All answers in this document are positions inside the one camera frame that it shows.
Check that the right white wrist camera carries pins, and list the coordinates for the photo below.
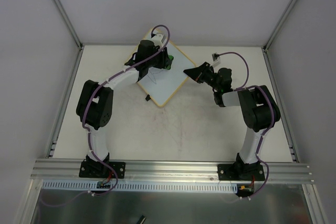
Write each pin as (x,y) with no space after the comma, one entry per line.
(216,59)

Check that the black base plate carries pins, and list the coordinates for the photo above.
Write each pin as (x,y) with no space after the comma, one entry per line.
(94,169)
(237,171)

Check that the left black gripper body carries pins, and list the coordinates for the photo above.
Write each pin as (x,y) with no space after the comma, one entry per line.
(163,59)

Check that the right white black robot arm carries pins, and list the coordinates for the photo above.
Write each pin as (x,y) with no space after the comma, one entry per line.
(260,113)

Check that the aluminium frame post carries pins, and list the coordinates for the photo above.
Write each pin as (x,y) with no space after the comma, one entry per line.
(284,16)
(63,14)

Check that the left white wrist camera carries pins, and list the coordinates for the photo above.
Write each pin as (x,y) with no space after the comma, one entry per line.
(158,39)

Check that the aluminium mounting rail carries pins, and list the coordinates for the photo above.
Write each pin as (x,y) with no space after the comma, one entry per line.
(170,171)

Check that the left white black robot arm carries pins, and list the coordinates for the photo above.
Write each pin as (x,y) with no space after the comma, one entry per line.
(95,103)

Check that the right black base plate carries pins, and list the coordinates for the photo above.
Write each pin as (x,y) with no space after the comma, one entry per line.
(237,171)

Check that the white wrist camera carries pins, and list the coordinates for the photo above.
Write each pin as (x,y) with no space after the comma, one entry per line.
(216,59)
(158,39)

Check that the right aluminium frame post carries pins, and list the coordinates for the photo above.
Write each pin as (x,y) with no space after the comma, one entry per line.
(284,16)

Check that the left aluminium frame post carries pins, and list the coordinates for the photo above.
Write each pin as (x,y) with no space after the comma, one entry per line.
(63,14)

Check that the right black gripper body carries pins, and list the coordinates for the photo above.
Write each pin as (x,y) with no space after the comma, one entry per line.
(200,73)

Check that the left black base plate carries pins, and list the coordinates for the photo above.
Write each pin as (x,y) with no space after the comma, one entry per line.
(94,169)

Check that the white whiteboard with yellow frame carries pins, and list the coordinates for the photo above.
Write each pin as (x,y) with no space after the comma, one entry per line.
(160,84)

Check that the green whiteboard eraser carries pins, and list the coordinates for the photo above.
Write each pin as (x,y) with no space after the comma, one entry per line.
(169,62)

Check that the white slotted cable duct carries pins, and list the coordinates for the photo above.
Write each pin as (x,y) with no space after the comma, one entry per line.
(223,188)

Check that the small black object at bottom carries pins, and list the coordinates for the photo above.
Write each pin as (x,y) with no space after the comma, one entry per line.
(141,220)

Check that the black whiteboard clip lower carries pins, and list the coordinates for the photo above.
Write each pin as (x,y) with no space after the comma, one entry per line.
(148,98)

